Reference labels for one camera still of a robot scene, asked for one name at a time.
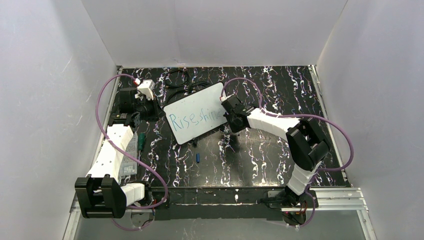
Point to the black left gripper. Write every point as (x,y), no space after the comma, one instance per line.
(154,108)

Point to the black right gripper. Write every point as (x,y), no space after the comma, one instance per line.
(230,125)

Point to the white whiteboard black frame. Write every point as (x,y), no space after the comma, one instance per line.
(196,114)

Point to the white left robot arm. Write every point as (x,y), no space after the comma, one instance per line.
(99,194)

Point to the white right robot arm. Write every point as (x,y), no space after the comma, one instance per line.
(308,145)

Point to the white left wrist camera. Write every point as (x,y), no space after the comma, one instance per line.
(145,88)

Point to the green handled screwdriver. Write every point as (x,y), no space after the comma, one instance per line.
(141,139)

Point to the aluminium table edge rail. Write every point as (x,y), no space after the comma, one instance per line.
(316,83)

